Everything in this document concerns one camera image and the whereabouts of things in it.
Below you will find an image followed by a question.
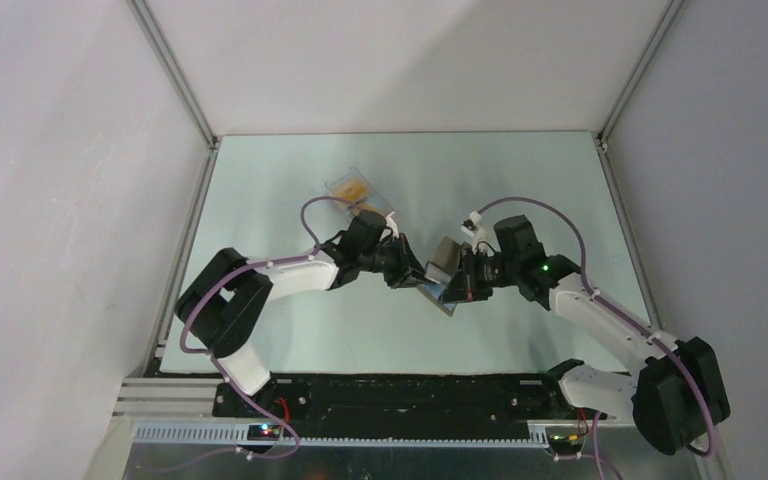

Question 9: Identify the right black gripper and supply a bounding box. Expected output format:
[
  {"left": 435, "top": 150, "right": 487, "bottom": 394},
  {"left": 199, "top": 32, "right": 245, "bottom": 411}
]
[{"left": 438, "top": 247, "right": 520, "bottom": 303}]

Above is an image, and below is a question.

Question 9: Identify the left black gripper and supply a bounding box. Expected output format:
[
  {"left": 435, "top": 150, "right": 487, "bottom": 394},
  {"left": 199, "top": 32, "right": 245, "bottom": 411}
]
[{"left": 358, "top": 232, "right": 434, "bottom": 289}]

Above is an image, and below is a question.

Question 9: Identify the grey card holder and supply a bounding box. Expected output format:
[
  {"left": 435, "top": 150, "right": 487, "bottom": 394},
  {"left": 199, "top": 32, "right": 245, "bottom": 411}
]
[{"left": 417, "top": 236, "right": 462, "bottom": 317}]

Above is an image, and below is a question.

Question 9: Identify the clear plastic card box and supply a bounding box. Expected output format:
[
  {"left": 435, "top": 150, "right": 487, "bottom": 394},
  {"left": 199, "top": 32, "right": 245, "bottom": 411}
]
[{"left": 325, "top": 166, "right": 399, "bottom": 229}]

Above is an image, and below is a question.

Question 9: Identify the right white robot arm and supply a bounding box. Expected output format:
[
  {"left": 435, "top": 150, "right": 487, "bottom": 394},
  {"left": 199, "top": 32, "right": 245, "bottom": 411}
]
[{"left": 441, "top": 212, "right": 731, "bottom": 455}]

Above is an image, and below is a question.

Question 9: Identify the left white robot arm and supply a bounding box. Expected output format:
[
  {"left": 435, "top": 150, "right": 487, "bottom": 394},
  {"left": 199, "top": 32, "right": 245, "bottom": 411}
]
[{"left": 174, "top": 210, "right": 430, "bottom": 417}]

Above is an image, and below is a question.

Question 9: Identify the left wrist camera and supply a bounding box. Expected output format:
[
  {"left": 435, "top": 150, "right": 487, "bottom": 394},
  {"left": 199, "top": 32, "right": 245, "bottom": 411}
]
[{"left": 384, "top": 211, "right": 400, "bottom": 238}]

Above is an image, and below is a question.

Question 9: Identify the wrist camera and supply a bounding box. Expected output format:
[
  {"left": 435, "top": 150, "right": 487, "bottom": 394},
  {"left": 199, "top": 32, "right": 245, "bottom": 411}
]
[
  {"left": 384, "top": 211, "right": 400, "bottom": 238},
  {"left": 461, "top": 211, "right": 490, "bottom": 253}
]

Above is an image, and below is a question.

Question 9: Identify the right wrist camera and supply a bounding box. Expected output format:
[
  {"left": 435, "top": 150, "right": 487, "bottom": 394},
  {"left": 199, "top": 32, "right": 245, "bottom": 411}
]
[{"left": 461, "top": 211, "right": 490, "bottom": 253}]

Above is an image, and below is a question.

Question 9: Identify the grey cable duct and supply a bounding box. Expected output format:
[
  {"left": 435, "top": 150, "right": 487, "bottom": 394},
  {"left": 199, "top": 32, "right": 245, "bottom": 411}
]
[{"left": 133, "top": 423, "right": 551, "bottom": 449}]

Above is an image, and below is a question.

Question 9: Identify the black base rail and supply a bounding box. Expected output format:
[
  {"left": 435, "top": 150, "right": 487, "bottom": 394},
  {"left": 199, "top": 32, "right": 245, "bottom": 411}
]
[{"left": 211, "top": 372, "right": 624, "bottom": 441}]

